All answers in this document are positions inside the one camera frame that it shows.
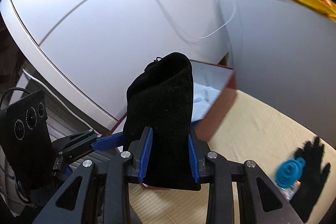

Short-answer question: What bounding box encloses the black velvet drawstring pouch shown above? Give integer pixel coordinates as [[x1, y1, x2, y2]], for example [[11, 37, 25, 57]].
[[123, 52, 201, 191]]

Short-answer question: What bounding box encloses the white snack packet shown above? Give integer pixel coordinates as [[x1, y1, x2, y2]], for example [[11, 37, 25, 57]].
[[277, 180, 301, 201]]

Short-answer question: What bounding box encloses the black knit glove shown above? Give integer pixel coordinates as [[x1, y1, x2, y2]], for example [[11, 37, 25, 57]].
[[290, 137, 331, 223]]

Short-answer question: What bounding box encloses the dark red shoe box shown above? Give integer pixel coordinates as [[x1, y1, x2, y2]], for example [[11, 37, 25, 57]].
[[106, 60, 237, 191]]

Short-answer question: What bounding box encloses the blue collapsible silicone funnel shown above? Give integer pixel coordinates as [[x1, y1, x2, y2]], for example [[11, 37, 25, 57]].
[[275, 157, 306, 188]]

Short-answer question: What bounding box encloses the yellow fruit plate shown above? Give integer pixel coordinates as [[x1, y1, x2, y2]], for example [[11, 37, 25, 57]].
[[296, 0, 335, 22]]

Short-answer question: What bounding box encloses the black left camera box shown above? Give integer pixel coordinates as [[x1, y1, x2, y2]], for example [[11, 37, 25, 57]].
[[1, 90, 56, 207]]

